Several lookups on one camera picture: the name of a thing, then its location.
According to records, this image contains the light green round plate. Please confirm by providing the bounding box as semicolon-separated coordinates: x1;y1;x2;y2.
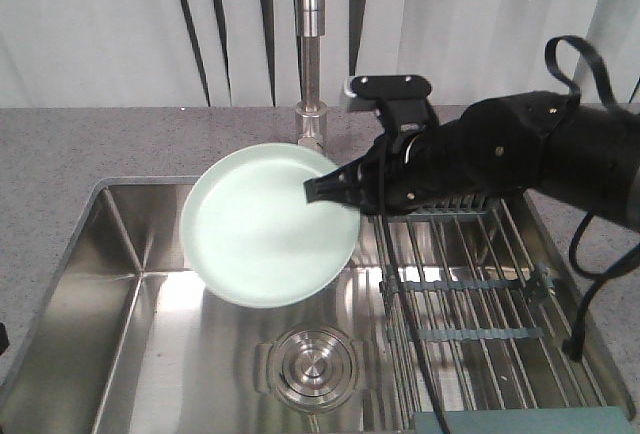
179;143;361;308

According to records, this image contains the stainless steel faucet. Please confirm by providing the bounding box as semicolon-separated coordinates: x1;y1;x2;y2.
294;0;327;153

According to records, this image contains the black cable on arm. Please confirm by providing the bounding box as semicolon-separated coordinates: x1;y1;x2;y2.
543;35;640;363

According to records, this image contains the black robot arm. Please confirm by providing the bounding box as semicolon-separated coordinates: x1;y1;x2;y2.
304;91;639;230

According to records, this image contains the white pleated curtain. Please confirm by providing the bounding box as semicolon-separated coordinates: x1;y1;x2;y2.
1;0;639;108

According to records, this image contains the stainless steel sink basin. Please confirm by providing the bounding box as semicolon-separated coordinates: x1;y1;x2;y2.
0;176;636;434

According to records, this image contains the roll-up steel drying rack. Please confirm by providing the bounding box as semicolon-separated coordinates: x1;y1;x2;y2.
367;192;639;434

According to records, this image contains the steel sink drain strainer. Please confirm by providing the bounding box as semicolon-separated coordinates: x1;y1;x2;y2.
253;324;367;414

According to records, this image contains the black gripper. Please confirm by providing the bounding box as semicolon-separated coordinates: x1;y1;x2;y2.
303;92;577;215

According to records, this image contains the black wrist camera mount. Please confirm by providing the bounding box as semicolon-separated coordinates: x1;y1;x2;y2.
342;74;440;154

